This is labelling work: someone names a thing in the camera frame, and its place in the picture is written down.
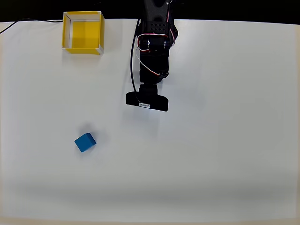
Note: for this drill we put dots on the blue cube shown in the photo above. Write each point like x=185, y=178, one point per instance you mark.
x=84, y=142

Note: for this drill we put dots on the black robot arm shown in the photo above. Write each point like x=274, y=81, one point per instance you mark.
x=157, y=25

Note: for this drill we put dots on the yellow open box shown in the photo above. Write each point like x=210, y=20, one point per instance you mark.
x=85, y=32

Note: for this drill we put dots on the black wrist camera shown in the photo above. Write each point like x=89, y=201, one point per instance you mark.
x=150, y=99

